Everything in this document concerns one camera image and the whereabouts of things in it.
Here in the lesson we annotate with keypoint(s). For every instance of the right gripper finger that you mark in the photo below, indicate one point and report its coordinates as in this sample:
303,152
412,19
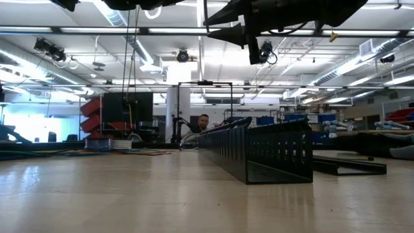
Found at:
234,34
233,16

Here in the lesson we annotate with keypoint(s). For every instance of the black background robot arm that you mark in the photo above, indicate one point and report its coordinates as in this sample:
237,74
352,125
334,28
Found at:
176,129

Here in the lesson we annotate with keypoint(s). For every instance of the black overhead light bar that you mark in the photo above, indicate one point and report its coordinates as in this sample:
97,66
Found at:
144,31

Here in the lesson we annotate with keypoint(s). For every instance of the round black ceiling fixture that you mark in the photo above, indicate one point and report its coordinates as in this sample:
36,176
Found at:
182,55

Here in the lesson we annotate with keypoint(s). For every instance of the yellow hanging tag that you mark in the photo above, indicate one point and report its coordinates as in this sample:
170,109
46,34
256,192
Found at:
333,36

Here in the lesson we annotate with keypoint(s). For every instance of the blue storage bin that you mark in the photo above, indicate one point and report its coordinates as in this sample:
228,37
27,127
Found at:
266,120
296,118

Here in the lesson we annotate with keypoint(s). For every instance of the person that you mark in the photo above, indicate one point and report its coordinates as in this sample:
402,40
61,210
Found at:
203,122

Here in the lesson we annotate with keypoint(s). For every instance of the black monitor panel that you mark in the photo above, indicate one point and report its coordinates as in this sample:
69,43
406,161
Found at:
142,106

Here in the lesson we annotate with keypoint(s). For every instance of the red bin shelf rack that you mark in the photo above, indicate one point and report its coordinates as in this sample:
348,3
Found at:
92,108

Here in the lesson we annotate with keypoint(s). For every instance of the rolled grey cloth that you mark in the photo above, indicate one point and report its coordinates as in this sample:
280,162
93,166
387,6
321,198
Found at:
391,125
336,126

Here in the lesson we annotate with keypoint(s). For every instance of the dark background chair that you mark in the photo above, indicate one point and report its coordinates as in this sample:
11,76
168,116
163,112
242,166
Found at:
52,137
71,138

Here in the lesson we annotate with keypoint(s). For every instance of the red storage bin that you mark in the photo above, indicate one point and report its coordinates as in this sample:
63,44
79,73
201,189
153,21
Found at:
401,115

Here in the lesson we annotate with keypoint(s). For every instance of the black overhead camera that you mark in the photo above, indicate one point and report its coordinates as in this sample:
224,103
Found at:
268,51

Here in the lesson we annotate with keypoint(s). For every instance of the black rig camera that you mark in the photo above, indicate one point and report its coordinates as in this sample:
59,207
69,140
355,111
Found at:
48,48
387,59

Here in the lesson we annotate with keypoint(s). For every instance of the black flat duct cover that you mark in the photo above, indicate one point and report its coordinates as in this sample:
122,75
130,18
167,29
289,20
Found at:
355,171

